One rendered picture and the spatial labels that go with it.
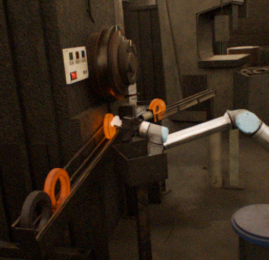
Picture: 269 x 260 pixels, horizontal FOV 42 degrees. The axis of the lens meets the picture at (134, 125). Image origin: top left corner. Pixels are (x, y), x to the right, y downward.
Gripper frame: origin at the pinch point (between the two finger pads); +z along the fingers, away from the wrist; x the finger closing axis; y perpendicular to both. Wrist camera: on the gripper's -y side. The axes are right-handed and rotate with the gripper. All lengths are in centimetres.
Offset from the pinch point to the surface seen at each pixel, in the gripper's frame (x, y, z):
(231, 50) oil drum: -498, 24, -70
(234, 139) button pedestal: -80, -14, -82
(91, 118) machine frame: 14.5, 5.1, 7.1
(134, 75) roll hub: -22.7, 28.7, -4.5
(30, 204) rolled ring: 97, -4, -3
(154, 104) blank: -62, 2, -15
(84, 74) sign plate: 9.0, 28.4, 17.2
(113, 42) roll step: -3.4, 48.5, 7.2
